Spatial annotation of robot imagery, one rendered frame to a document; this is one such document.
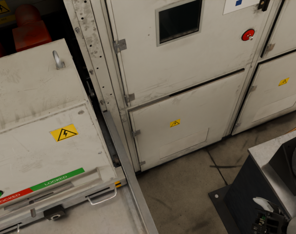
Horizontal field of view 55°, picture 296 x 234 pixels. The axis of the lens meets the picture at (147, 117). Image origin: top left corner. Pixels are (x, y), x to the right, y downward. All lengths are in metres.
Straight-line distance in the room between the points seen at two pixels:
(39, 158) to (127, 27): 0.49
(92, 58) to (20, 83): 0.37
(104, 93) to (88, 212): 0.47
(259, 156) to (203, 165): 0.81
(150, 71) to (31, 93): 0.58
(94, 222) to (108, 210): 0.07
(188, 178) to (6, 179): 1.40
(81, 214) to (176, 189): 1.00
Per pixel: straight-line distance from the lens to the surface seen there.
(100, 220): 1.09
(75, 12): 0.90
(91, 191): 1.04
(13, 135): 0.68
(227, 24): 1.18
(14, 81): 0.73
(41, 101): 0.67
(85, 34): 0.95
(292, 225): 0.80
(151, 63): 1.11
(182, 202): 1.96
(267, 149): 1.33
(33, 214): 0.97
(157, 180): 2.00
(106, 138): 1.20
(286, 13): 1.37
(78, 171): 0.90
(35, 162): 0.79
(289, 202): 1.27
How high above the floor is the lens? 1.88
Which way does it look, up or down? 57 degrees down
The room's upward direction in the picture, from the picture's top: 6 degrees counter-clockwise
